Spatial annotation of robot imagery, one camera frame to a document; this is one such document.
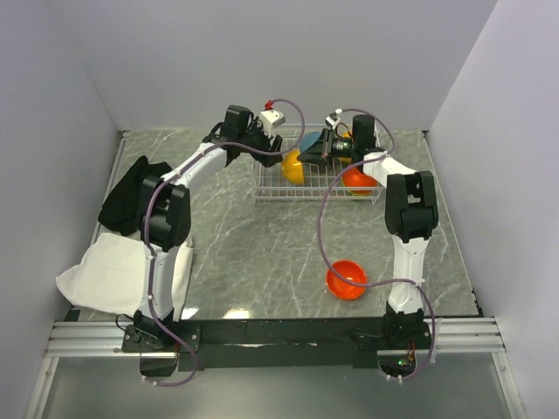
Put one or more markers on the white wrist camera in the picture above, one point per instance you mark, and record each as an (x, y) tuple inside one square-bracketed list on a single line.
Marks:
[(270, 119), (333, 120)]

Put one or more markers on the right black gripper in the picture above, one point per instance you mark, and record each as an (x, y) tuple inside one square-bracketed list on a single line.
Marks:
[(313, 157)]

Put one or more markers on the black base frame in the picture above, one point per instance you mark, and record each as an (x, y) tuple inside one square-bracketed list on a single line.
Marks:
[(223, 343)]

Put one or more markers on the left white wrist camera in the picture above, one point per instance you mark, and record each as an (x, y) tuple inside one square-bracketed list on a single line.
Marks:
[(270, 119)]

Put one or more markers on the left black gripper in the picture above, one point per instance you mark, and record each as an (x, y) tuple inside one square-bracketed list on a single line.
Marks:
[(258, 127)]

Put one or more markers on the black cloth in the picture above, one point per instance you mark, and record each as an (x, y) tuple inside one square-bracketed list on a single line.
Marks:
[(118, 211)]

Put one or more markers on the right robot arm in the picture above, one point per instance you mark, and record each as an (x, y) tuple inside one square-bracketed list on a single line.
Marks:
[(410, 214)]

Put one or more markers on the dark blue bowl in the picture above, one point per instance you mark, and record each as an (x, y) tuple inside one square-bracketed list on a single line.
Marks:
[(311, 140)]

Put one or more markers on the lime green bowl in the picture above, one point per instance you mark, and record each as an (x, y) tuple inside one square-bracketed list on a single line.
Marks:
[(362, 192)]

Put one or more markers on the large orange bowl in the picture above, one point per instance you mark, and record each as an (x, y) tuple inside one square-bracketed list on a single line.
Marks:
[(346, 159)]

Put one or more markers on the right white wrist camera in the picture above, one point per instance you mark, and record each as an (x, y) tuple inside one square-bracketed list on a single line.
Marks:
[(333, 120)]

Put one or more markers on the white paper towel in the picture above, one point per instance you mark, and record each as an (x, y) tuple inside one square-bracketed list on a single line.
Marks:
[(111, 277)]

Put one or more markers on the aluminium rail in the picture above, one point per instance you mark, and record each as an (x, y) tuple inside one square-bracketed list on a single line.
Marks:
[(104, 340)]

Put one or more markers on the white wire dish rack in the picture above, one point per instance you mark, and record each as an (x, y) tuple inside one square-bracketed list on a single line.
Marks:
[(269, 184)]

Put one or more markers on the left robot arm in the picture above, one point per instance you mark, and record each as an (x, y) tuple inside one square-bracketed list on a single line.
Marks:
[(164, 213)]

